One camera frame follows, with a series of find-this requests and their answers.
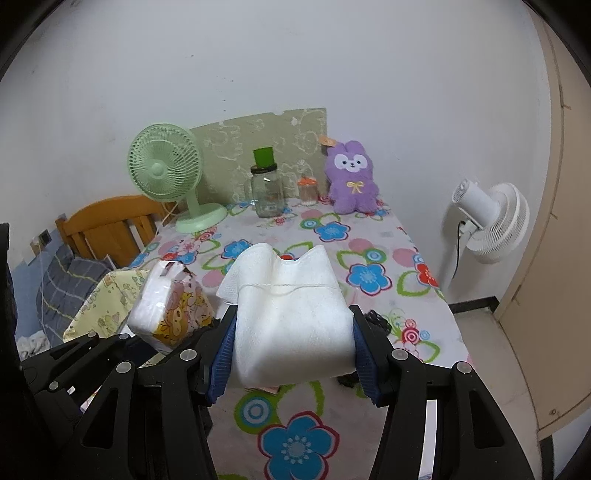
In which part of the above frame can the toothpick jar orange lid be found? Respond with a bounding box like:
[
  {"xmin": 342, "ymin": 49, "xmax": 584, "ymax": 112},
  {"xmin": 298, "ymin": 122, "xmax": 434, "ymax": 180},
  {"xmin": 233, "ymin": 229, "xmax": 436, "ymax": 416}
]
[{"xmin": 297, "ymin": 176, "xmax": 318, "ymax": 206}]

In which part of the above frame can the grey plaid pillow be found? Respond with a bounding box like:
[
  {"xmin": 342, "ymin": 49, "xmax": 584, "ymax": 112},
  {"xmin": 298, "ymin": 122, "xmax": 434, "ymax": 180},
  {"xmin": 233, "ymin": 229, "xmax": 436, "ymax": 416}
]
[{"xmin": 36, "ymin": 244, "xmax": 112, "ymax": 347}]

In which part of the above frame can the purple plush bunny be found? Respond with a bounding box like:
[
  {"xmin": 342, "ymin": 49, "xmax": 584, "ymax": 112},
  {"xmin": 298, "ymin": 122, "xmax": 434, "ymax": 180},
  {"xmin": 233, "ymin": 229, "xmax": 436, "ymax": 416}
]
[{"xmin": 320, "ymin": 136, "xmax": 380, "ymax": 215}]

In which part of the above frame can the floral tablecloth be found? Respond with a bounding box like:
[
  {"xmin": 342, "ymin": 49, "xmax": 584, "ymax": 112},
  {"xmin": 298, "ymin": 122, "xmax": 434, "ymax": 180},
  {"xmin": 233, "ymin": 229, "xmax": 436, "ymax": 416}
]
[{"xmin": 132, "ymin": 201, "xmax": 469, "ymax": 479}]

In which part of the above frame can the yellow cartoon storage box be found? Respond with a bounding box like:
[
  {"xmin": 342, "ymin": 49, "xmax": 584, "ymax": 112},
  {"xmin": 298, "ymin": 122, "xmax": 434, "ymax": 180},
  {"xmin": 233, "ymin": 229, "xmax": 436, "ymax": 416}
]
[{"xmin": 62, "ymin": 269, "xmax": 148, "ymax": 342}]

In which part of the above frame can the white standing fan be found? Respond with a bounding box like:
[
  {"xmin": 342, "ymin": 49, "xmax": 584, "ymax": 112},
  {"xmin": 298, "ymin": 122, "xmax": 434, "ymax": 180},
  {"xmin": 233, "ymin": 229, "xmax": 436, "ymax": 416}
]
[{"xmin": 444, "ymin": 178, "xmax": 530, "ymax": 287}]

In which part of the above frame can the black plastic bag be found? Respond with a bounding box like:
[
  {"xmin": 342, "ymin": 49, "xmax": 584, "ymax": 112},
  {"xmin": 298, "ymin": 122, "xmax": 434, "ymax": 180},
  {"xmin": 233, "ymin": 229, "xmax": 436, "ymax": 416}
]
[{"xmin": 337, "ymin": 305, "xmax": 393, "ymax": 398}]

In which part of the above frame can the yellow cartoon tissue pack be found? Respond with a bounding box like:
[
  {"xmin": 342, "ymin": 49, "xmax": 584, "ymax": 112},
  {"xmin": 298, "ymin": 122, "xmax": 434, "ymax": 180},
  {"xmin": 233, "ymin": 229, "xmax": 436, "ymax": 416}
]
[{"xmin": 127, "ymin": 261, "xmax": 215, "ymax": 354}]

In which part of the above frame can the wall power outlet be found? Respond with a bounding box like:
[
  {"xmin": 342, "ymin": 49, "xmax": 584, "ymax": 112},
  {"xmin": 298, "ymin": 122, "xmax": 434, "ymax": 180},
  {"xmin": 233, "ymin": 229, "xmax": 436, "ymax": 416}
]
[{"xmin": 38, "ymin": 229, "xmax": 52, "ymax": 248}]

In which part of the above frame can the green desk fan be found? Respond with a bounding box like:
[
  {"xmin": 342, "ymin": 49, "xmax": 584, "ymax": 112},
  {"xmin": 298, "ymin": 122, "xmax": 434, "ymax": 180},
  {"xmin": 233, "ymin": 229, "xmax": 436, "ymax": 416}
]
[{"xmin": 127, "ymin": 123, "xmax": 228, "ymax": 234}]

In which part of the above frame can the glass mason jar mug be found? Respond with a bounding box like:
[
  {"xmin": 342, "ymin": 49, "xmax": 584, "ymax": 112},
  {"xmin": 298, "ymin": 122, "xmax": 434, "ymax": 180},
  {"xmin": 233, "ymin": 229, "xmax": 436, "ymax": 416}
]
[{"xmin": 249, "ymin": 147, "xmax": 286, "ymax": 218}]

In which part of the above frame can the green patterned board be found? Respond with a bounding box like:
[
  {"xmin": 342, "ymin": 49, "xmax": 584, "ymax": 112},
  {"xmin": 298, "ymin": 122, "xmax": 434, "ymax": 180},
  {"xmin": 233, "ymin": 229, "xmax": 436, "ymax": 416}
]
[{"xmin": 191, "ymin": 108, "xmax": 328, "ymax": 205}]

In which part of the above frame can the beige door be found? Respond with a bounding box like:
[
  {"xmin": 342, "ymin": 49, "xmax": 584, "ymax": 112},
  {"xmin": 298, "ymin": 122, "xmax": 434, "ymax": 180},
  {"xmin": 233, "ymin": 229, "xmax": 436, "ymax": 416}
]
[{"xmin": 495, "ymin": 14, "xmax": 590, "ymax": 439}]

